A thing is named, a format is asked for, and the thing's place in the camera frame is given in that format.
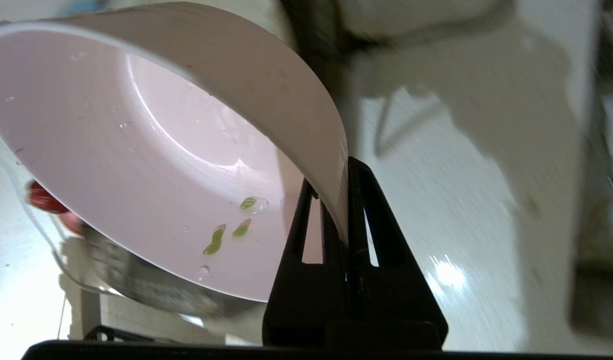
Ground pink bowl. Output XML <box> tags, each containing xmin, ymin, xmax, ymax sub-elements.
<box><xmin>0</xmin><ymin>2</ymin><xmax>350</xmax><ymax>303</ymax></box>

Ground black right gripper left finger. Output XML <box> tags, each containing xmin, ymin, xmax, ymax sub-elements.
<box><xmin>262</xmin><ymin>177</ymin><xmax>348</xmax><ymax>348</ymax></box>

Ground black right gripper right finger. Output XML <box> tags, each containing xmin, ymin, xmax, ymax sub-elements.
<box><xmin>347</xmin><ymin>157</ymin><xmax>448</xmax><ymax>351</ymax></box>

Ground chrome faucet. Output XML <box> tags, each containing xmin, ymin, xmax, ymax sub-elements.
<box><xmin>51</xmin><ymin>225</ymin><xmax>267</xmax><ymax>331</ymax></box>

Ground chopped green vegetables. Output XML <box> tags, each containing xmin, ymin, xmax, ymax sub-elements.
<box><xmin>202</xmin><ymin>196</ymin><xmax>260</xmax><ymax>256</ymax></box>

